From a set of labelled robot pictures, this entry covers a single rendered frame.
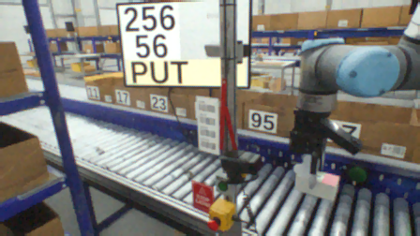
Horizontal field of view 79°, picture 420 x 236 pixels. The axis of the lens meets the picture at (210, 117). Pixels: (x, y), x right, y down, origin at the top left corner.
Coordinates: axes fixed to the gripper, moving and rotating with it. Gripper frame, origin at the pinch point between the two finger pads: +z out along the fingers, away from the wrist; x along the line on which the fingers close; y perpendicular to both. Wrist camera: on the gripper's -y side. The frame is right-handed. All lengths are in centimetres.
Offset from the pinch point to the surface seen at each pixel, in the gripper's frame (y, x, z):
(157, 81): 58, 0, -23
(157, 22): 57, -2, -43
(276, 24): 207, -508, -47
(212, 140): 33.5, 1.1, -4.6
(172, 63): 53, -3, -29
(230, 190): 25.6, 3.3, 10.7
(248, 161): 17.6, 6.0, -3.6
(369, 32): 27, -506, -26
